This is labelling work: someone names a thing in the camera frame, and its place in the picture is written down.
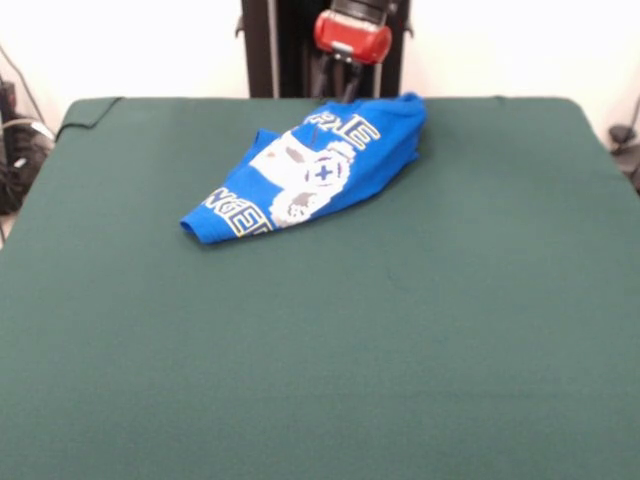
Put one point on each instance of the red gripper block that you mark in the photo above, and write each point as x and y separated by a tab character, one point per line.
355	40

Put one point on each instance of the blue printed T-shirt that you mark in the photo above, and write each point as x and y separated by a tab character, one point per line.
380	155

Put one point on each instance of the dark green table cloth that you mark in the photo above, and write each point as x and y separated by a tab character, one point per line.
250	350

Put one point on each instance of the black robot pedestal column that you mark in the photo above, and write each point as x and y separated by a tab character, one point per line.
260	50

